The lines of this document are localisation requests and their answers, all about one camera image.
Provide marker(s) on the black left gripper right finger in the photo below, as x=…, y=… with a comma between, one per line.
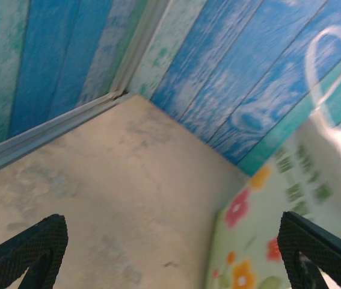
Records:
x=314, y=250

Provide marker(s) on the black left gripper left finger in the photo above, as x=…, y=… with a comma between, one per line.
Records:
x=14, y=256

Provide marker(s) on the white floral paper bag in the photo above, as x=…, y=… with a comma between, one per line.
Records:
x=257, y=216

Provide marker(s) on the aluminium side rail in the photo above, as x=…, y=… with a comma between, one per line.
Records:
x=38, y=140

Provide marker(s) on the aluminium corner post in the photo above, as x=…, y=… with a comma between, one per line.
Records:
x=137, y=54

